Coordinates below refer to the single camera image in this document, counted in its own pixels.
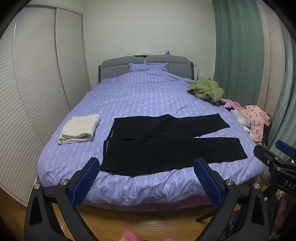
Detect purple floral pillow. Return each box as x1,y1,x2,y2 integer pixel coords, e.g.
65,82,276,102
128,62,169,74

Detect beige curtain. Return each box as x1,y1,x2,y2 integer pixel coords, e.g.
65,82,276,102
255,0,290,116

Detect white crumpled cloth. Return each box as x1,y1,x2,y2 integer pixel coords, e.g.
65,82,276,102
230,109,251,127

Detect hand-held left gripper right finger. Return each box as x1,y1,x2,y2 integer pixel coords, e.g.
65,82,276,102
193,157,271,241

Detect folded cream cloth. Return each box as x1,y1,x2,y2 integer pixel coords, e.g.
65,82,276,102
58,114,101,145

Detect white louvered wardrobe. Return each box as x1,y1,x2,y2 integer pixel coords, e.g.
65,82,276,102
0,6,93,207

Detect pink printed pajamas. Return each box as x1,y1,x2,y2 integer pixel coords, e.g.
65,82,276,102
240,105,271,142

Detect black pants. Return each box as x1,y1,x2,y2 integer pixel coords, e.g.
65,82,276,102
100,114,248,176

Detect purple floral duvet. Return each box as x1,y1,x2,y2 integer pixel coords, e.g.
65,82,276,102
37,62,264,207

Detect grey padded headboard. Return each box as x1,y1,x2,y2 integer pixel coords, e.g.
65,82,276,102
98,55,195,83

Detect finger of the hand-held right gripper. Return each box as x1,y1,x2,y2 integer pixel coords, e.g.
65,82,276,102
275,139,296,161
253,145,282,168

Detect green curtain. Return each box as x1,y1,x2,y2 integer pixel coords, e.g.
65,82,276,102
211,0,266,82
274,21,296,145

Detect olive green jacket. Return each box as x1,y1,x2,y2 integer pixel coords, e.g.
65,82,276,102
187,77,225,103

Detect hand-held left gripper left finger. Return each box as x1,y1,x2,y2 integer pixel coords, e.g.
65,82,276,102
24,157,102,241

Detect pink slipper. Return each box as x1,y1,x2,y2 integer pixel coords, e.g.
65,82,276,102
120,230,139,241

